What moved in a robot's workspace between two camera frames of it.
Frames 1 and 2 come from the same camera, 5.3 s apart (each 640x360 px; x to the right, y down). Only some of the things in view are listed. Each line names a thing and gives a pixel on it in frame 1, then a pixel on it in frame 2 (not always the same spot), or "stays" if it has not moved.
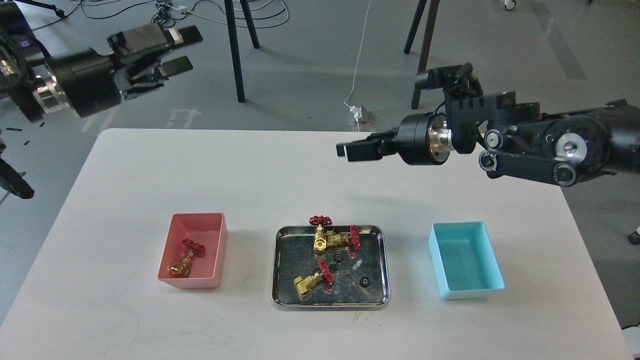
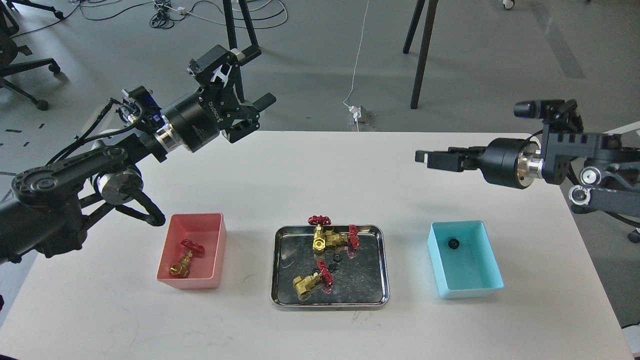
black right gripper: [420, 139] -> [509, 162]
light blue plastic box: [464, 260] stays
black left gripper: [89, 81] -> [195, 121]
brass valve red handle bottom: [304, 284] stays
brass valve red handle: [182, 268] stays
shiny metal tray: [362, 277] stays
